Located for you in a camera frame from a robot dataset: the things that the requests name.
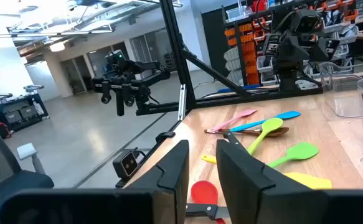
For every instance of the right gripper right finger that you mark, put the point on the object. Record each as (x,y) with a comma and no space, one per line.
(240,180)

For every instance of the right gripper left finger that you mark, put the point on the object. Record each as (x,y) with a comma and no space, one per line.
(178,168)

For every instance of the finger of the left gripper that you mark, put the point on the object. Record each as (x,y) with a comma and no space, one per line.
(324,49)
(290,59)

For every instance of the red silicone spoon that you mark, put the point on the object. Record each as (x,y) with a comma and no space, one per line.
(203,193)

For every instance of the slim black steak knife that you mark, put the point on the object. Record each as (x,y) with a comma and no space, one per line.
(232,140)

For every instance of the long narrow-bladed black knife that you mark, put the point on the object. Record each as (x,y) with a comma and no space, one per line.
(200,211)

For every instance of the pink silicone spatula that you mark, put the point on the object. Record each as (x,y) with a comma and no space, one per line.
(231,119)

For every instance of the brown wooden spoon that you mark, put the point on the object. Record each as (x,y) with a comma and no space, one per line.
(280,133)

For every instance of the blue silicone spatula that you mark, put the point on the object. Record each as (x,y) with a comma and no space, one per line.
(271,119)

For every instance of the lime green silicone spoon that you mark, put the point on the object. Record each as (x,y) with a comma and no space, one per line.
(271,124)

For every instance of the green silicone spatula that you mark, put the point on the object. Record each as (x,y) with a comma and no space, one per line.
(299,151)

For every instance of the yellow silicone spatula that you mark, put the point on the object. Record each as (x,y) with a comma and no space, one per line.
(312,182)

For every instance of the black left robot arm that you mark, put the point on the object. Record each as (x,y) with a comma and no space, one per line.
(290,77)

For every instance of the shelf rack with orange bins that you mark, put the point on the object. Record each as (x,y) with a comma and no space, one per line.
(246,56)

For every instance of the black tall cabinet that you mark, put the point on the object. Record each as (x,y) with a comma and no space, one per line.
(212,43)

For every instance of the white padded armrest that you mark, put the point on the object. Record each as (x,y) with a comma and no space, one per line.
(27,151)

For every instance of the black cart with grey bins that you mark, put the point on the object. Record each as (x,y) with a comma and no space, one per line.
(19,113)

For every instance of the round ceiling lamp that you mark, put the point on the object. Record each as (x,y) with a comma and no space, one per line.
(57,46)

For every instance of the dark office chair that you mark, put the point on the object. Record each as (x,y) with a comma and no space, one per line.
(0,161)

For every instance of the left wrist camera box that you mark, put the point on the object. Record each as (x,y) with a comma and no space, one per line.
(307,23)

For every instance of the black table-level camera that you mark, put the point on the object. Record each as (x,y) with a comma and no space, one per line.
(126,165)

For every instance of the silver metal frame bracket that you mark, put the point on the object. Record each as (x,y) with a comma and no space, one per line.
(181,102)

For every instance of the black aluminium table frame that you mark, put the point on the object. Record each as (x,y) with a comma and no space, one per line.
(178,46)

